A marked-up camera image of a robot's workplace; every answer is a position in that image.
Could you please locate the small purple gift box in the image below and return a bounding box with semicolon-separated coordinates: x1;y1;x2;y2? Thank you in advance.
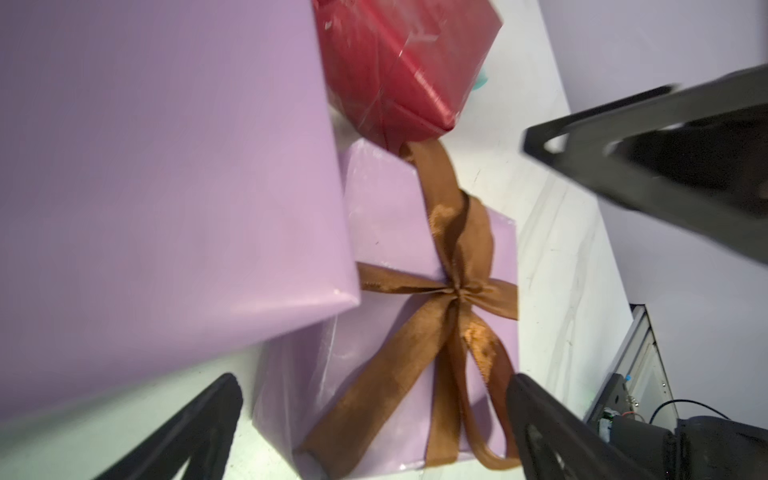
253;140;519;479

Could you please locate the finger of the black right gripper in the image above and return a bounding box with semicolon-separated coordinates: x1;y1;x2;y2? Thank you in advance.
522;65;767;264

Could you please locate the brown satin ribbon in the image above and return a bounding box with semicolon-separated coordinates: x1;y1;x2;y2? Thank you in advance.
294;140;521;479

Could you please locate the red gift box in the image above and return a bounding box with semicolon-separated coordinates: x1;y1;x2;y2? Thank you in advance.
312;0;502;152

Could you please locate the large purple gift box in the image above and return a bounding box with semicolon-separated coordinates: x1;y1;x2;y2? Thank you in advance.
1;1;360;421

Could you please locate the teal cloth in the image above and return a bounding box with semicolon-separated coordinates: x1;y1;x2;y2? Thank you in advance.
472;68;488;91

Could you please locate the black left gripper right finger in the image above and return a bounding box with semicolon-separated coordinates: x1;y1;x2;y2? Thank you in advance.
506;374;657;479

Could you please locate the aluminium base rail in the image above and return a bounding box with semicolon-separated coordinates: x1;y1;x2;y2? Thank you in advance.
584;304;679;431

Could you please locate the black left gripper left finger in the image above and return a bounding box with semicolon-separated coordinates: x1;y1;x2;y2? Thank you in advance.
98;373;243;479

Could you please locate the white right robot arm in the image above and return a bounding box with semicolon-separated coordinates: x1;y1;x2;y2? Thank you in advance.
506;65;767;479

